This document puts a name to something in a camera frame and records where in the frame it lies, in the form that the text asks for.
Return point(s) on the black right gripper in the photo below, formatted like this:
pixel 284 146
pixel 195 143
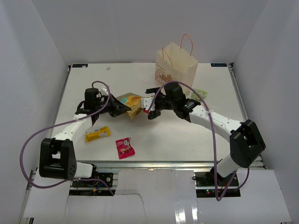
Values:
pixel 157 112

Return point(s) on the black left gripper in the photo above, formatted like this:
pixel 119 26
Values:
pixel 117 108

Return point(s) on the brown potato chips bag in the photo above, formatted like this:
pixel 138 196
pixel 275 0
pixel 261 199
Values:
pixel 133 101

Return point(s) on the cream paper gift bag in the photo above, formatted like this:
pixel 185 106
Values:
pixel 174 63

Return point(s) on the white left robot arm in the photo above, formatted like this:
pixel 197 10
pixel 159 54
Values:
pixel 57 155

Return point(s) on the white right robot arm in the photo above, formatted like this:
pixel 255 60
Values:
pixel 244 138

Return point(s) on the yellow snack bar left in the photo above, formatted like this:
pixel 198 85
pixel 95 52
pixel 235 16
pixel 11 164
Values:
pixel 99 133

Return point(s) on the red candy pouch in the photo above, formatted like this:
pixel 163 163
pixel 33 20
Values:
pixel 124 148

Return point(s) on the light green snack pouch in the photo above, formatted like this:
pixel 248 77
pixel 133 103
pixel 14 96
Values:
pixel 203 95

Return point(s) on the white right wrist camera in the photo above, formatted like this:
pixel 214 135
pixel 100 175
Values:
pixel 148 104

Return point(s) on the aluminium front rail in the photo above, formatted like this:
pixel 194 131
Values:
pixel 151 164

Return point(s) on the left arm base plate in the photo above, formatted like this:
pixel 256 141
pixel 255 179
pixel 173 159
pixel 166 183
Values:
pixel 97 180

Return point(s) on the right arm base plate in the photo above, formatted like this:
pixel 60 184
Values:
pixel 204 182

